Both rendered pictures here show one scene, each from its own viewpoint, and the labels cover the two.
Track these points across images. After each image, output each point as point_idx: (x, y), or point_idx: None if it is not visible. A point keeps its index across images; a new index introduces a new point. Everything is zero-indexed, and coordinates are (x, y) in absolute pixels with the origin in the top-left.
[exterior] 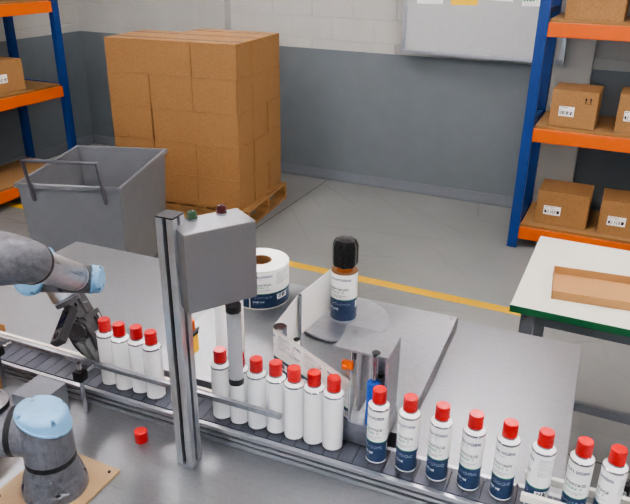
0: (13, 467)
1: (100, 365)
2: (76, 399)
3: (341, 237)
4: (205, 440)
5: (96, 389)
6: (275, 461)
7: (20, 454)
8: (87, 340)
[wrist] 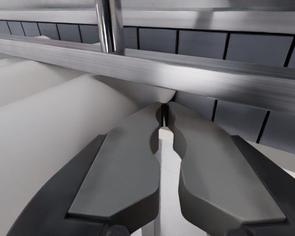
0: None
1: (72, 47)
2: (284, 3)
3: None
4: (3, 4)
5: (173, 21)
6: None
7: None
8: (111, 205)
